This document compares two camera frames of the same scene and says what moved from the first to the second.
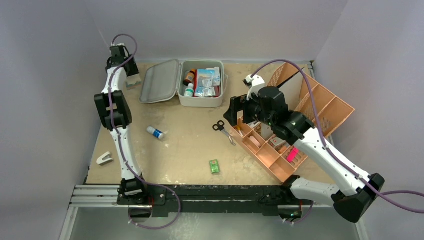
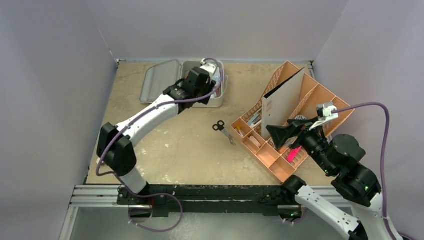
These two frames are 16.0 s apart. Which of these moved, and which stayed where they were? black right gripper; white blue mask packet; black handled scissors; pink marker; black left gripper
Moved: black right gripper; black left gripper
Stayed: pink marker; white blue mask packet; black handled scissors
